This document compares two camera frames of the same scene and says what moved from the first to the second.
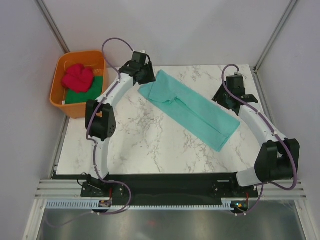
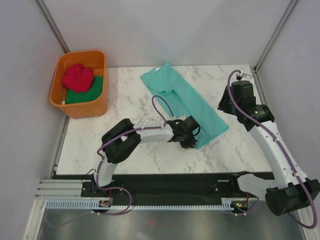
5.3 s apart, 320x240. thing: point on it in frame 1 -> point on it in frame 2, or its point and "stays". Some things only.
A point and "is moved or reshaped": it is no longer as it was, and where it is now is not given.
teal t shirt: (211, 123) is moved or reshaped
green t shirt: (72, 97) stays
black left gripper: (151, 77) -> (190, 144)
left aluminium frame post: (52, 25) stays
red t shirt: (77, 78) stays
